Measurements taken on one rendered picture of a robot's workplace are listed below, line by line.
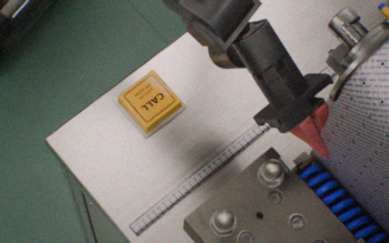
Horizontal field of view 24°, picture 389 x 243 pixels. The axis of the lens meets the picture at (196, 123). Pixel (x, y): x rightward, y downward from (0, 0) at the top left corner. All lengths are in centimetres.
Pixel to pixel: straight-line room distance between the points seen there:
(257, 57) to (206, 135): 27
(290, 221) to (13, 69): 134
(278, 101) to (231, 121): 24
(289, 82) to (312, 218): 19
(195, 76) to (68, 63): 103
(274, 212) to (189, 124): 24
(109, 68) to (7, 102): 28
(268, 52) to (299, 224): 24
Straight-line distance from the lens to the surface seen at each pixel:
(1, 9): 226
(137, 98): 141
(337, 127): 116
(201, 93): 144
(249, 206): 125
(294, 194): 126
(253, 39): 117
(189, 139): 141
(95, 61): 244
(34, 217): 232
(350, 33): 109
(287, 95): 119
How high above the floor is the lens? 223
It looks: 70 degrees down
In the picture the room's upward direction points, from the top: 7 degrees clockwise
